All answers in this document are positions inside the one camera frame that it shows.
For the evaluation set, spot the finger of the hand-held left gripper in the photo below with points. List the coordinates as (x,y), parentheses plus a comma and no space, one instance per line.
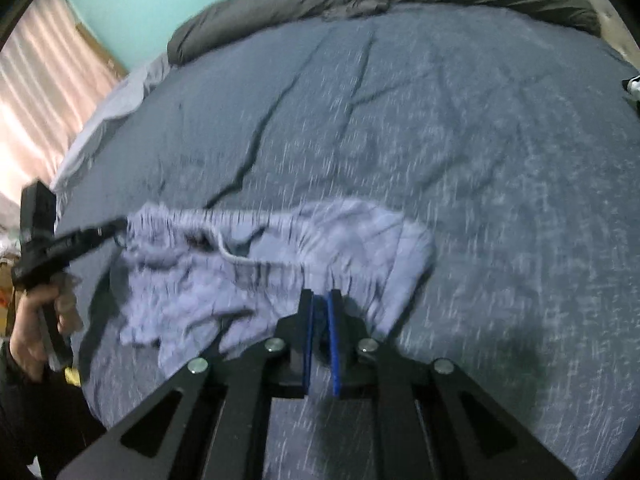
(97,235)

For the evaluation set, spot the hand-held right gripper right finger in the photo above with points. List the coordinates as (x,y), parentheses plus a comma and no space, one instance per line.
(334,347)

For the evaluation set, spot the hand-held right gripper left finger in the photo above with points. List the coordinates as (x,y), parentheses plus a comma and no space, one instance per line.
(309,340)

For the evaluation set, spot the light blue plaid shorts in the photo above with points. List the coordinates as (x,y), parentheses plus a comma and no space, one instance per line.
(300,245)

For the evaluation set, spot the person's left forearm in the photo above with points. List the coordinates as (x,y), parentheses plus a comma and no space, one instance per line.
(20,410)

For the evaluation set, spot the person's left hand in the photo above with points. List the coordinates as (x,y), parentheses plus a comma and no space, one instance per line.
(30,330)

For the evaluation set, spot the small yellow object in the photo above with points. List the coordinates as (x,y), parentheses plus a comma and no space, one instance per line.
(73,376)

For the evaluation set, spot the light grey bed sheet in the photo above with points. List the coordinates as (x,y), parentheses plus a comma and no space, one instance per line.
(125,95)

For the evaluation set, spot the pink curtain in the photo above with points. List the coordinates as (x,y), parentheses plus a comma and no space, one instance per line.
(45,100)

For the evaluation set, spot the blue patterned bed blanket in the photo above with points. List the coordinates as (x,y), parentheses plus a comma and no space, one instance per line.
(425,135)

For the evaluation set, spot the small dark crumpled cloth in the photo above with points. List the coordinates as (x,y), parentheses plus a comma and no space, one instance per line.
(355,10)

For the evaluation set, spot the folded black white garment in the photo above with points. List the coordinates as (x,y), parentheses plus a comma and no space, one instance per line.
(634,84)

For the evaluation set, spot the wooden window frame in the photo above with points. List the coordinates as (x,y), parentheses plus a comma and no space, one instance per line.
(100,50)

